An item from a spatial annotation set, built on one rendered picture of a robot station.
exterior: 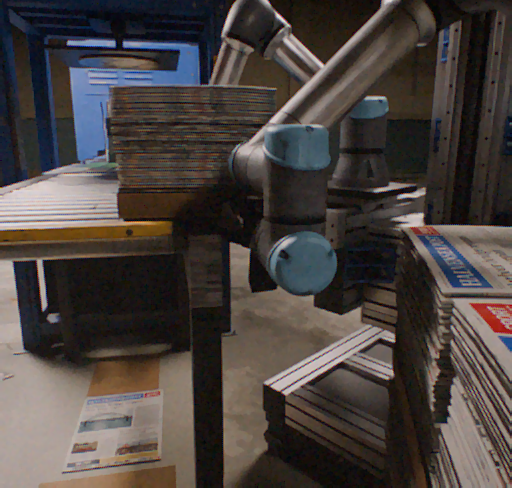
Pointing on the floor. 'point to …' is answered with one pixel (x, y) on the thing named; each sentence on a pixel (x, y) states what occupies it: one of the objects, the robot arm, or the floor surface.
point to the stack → (453, 357)
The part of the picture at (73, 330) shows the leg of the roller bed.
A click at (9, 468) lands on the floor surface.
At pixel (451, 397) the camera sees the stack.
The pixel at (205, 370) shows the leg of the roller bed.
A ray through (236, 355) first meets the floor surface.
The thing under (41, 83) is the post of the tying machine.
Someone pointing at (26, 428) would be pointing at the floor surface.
